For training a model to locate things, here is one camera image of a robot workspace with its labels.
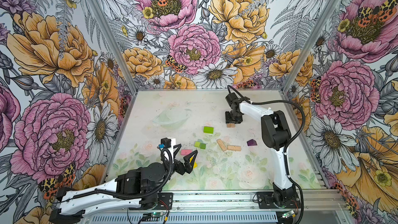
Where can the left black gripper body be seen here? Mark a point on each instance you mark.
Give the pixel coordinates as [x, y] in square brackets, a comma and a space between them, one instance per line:
[178, 166]

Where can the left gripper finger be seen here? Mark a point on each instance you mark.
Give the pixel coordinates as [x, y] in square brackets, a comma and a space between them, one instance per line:
[187, 159]
[176, 149]

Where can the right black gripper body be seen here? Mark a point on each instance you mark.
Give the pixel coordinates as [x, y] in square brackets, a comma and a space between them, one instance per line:
[233, 117]

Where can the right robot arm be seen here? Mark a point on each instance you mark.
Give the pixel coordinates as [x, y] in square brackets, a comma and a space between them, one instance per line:
[276, 135]

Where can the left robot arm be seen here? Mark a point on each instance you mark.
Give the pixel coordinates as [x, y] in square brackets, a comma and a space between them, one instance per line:
[139, 189]

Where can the yellow block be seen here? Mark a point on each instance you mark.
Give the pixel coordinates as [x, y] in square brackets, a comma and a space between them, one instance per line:
[195, 164]

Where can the pink block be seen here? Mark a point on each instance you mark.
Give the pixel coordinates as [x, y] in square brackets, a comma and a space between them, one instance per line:
[185, 152]

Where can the large green block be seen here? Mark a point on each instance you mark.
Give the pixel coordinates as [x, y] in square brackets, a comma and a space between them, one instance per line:
[208, 130]

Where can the purple house-shaped block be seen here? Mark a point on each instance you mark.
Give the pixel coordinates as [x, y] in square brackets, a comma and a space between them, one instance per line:
[252, 142]

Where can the green circuit board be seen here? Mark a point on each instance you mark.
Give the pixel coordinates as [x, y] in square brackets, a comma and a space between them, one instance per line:
[155, 216]

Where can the small right circuit board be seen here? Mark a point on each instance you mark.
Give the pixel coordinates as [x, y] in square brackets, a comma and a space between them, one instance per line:
[289, 214]

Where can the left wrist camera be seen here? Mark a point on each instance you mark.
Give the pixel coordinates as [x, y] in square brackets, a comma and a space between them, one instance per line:
[168, 143]

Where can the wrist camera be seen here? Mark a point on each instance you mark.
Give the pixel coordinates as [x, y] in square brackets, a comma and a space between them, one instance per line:
[168, 143]
[232, 99]

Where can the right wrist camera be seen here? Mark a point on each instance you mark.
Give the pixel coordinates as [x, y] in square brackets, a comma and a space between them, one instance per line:
[232, 99]

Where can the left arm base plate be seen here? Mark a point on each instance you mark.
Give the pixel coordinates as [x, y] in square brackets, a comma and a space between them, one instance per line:
[158, 201]

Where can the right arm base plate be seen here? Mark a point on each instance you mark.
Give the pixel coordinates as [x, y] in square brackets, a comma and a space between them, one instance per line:
[268, 200]

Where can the left aluminium corner post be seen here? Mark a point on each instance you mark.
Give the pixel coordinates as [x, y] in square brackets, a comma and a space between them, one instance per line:
[100, 17]

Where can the aluminium corner post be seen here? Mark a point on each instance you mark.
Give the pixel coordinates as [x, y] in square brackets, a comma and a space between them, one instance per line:
[305, 51]
[100, 17]

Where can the aluminium front rail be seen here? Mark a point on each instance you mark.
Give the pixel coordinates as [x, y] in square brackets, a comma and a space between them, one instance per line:
[246, 200]

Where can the right aluminium corner post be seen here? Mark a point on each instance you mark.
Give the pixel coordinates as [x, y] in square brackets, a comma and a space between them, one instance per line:
[305, 51]

